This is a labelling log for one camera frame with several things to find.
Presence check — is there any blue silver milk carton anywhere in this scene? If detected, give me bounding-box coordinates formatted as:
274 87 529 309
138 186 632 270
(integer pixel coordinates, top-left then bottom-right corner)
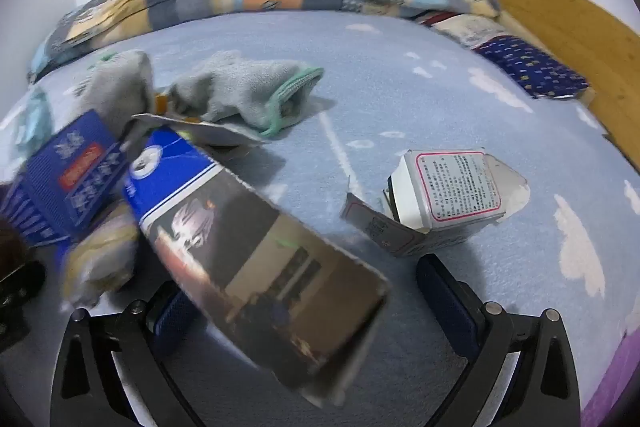
125 127 390 405

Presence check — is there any cream patterned pillow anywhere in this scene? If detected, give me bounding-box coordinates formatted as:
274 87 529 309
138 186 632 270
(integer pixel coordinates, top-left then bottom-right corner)
431 14 509 50

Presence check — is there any blue tissue pack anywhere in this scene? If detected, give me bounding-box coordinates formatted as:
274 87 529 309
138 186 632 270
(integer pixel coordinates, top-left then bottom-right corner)
1 109 127 247

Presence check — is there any navy dotted pillow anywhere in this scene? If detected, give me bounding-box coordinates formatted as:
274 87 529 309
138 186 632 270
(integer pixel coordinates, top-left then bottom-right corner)
474 35 589 98

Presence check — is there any grey sock green cuff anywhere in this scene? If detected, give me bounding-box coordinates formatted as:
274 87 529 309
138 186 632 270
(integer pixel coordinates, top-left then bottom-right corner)
166 51 324 139

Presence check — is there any wooden headboard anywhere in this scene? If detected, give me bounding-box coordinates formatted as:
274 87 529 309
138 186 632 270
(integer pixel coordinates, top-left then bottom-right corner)
498 0 639 166

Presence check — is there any white torn paper carton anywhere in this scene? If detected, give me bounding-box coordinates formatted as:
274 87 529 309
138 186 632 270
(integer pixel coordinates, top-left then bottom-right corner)
341 148 530 257

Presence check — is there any light blue face mask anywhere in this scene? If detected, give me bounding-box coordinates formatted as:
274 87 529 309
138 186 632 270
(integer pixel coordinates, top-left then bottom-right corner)
1 86 54 180

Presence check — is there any blue cloud-print bed blanket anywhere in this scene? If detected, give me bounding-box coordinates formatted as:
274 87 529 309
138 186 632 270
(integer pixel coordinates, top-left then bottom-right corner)
0 8 640 427

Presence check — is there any clear plastic bag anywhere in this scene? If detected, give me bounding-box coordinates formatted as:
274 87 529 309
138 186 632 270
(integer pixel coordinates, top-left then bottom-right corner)
61 200 140 308

